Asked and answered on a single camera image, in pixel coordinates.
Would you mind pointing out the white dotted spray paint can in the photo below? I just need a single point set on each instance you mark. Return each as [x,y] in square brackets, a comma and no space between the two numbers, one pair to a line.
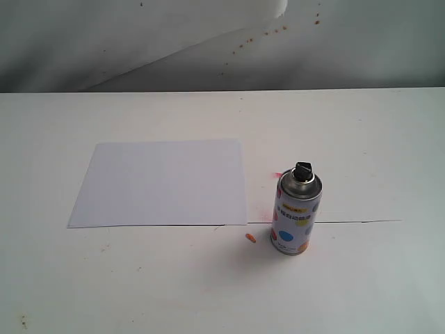
[297,199]

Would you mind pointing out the small orange crumb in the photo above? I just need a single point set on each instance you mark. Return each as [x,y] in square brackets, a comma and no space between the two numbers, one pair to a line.
[251,238]

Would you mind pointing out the white paper sheet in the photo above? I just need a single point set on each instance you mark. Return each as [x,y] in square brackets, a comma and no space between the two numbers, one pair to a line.
[163,183]

